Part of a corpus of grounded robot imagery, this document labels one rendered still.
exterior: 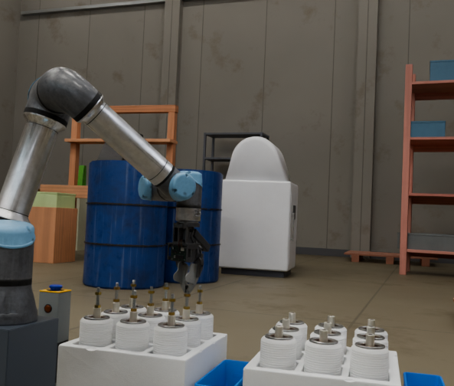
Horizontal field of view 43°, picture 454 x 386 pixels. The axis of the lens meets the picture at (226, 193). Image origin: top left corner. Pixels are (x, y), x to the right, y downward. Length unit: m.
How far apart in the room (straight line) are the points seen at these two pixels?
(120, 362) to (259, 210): 4.13
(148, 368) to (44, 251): 4.81
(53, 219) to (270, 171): 2.32
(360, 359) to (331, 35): 8.95
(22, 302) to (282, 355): 0.66
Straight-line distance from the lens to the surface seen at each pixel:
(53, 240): 6.31
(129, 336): 1.69
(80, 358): 1.74
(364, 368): 1.54
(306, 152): 9.88
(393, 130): 9.74
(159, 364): 1.63
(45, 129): 1.59
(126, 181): 4.32
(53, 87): 1.51
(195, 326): 1.76
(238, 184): 5.73
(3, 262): 1.41
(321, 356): 1.54
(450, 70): 7.14
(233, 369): 1.88
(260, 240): 5.67
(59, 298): 1.86
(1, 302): 1.42
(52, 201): 6.36
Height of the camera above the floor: 0.56
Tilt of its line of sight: 2 degrees up
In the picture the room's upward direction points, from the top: 3 degrees clockwise
